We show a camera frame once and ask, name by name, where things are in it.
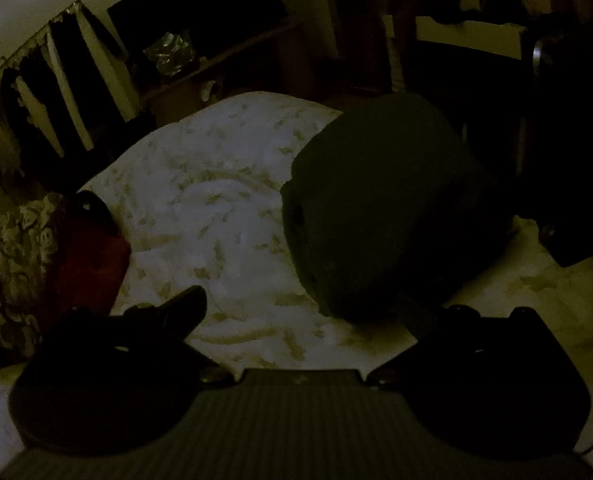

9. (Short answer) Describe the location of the black clothing item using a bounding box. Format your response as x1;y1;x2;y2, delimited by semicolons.
280;93;517;332

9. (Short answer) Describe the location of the dark red garment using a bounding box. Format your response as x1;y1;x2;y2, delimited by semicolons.
46;191;132;315

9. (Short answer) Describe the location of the skull-print fabric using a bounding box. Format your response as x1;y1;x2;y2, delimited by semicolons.
0;193;63;359

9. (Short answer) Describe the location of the white leaf-print bedsheet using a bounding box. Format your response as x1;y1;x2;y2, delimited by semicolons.
0;90;593;474

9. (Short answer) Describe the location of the dark wooden shelf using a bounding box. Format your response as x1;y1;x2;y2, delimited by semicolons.
108;0;335;105

